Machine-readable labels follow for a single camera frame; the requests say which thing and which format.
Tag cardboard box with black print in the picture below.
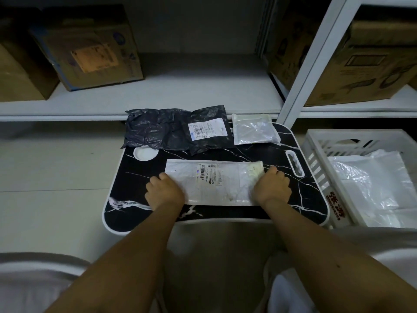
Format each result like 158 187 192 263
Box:
267 6 417 107

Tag small white bubble mailer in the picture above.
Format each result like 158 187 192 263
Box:
232 113 281 146

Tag white plastic basket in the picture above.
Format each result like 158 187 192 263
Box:
301 128 417 229

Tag dark grey labelled bag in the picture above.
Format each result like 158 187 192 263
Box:
182 105 235 156

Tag person's right forearm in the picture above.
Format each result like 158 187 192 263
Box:
262 198 417 313

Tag person's right hand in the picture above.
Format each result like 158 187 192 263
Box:
252 166 292 207

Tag person's left forearm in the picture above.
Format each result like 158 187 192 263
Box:
45 202 185 313

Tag narrow white mailer taped end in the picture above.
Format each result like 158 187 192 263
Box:
164 159 265 206

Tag cardboard box with orange label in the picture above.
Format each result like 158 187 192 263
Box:
29 4 145 92

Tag white metal shelf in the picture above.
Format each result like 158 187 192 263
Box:
0 0 417 123

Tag person's white shorts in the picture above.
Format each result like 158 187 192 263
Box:
0 226 417 313

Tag black marble lap table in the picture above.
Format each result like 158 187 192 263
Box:
103 122 330 237

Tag plain brown cardboard box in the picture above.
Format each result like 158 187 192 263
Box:
0 39 60 102

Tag person's left hand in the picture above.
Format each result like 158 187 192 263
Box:
145 172 185 212

